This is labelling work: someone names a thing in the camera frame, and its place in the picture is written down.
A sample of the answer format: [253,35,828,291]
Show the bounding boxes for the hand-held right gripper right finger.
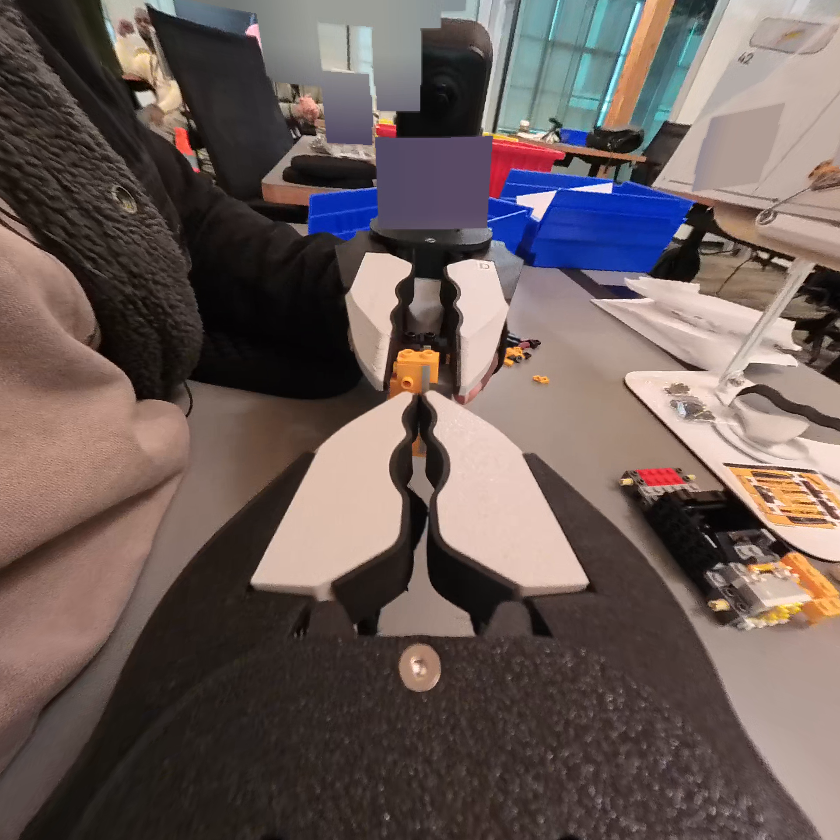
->
[420,390,592,598]

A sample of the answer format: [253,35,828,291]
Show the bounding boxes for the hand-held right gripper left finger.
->
[251,392,421,601]

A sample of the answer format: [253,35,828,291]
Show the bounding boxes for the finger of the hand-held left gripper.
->
[344,252,418,392]
[443,260,512,404]

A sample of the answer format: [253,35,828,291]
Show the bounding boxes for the orange grey brick assembly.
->
[388,346,442,458]

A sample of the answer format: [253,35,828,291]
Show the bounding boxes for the blue plastic bin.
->
[307,189,534,257]
[517,168,694,274]

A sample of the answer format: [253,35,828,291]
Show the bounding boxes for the grey desk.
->
[26,262,840,840]

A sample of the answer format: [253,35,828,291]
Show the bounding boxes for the person's left hand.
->
[459,341,511,406]

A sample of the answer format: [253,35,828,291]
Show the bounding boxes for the pile of small loose bricks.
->
[500,333,543,368]

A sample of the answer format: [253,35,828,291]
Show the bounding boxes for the black foam pads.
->
[281,153,379,189]

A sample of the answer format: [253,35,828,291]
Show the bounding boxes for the wooden side table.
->
[261,133,383,207]

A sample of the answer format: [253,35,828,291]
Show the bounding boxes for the black brick car chassis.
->
[617,466,840,632]

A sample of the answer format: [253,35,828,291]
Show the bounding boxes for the white book stand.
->
[622,176,840,563]

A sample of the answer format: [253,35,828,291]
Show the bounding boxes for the clear bag of parts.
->
[661,379,721,424]

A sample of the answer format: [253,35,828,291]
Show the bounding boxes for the black mesh chair back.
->
[146,5,298,202]

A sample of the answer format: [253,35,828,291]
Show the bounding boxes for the pink sweatshirt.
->
[0,197,193,777]

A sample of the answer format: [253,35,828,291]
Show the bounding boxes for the orange black sticker sheet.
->
[722,461,840,530]

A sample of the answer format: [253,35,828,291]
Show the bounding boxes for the black white plastic bag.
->
[727,382,840,455]

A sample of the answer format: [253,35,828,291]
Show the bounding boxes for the white instruction booklet stand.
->
[651,0,840,206]

